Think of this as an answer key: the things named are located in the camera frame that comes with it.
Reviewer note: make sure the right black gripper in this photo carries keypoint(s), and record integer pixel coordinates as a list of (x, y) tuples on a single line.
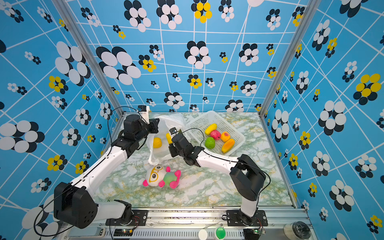
[(172, 149)]

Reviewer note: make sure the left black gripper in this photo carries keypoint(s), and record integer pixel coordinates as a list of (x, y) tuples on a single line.
[(153, 125)]

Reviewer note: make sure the yellow banana fruit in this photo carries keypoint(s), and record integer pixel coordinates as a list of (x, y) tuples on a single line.
[(210, 129), (169, 138)]

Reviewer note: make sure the translucent white plastic bag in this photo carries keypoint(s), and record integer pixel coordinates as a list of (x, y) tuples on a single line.
[(162, 154)]

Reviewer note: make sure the green fruit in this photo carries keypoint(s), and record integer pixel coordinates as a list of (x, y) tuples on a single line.
[(210, 143)]

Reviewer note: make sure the pink red fruit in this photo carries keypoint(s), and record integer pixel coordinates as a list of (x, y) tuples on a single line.
[(216, 135)]

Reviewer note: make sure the peach fruit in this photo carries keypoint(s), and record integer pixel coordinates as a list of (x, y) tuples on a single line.
[(225, 136)]

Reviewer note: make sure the orange mango fruit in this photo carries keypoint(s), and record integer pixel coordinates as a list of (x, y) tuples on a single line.
[(228, 145)]

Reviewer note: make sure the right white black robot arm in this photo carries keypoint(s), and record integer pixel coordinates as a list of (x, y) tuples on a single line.
[(247, 177)]

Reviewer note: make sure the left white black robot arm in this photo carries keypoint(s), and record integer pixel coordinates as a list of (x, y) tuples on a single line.
[(74, 203)]

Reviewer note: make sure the yellow lemon fruit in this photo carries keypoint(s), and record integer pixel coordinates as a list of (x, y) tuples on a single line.
[(157, 143)]

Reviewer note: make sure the colourful plush toy with glasses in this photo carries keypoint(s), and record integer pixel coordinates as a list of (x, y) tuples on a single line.
[(159, 176)]

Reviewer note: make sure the white plastic mesh basket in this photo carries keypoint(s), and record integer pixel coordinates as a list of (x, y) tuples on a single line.
[(196, 128)]

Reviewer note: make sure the white round button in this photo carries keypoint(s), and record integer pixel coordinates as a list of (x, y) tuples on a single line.
[(203, 234)]

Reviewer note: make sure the green round button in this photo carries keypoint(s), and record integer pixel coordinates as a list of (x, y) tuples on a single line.
[(219, 233)]

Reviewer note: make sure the clear tape roll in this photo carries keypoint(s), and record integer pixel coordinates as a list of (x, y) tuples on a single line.
[(297, 231)]

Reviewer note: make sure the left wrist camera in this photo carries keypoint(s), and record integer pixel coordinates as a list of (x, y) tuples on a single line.
[(143, 111)]

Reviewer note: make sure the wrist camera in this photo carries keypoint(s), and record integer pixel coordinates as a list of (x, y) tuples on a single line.
[(143, 111), (174, 131)]

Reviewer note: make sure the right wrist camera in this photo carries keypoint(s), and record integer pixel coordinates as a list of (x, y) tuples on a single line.
[(174, 131)]

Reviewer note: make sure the aluminium front rail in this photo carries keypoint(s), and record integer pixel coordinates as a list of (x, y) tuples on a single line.
[(185, 223)]

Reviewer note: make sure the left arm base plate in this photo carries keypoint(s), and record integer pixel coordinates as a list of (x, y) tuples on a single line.
[(139, 218)]

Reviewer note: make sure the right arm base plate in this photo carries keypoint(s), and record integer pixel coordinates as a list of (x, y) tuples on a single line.
[(235, 218)]

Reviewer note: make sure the left aluminium corner post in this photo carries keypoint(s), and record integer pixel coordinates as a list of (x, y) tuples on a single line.
[(79, 37)]

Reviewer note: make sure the aluminium corner post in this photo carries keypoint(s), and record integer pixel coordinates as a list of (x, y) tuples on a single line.
[(288, 57), (79, 37)]

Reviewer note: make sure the right aluminium corner post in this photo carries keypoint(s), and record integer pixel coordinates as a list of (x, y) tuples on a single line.
[(288, 57)]

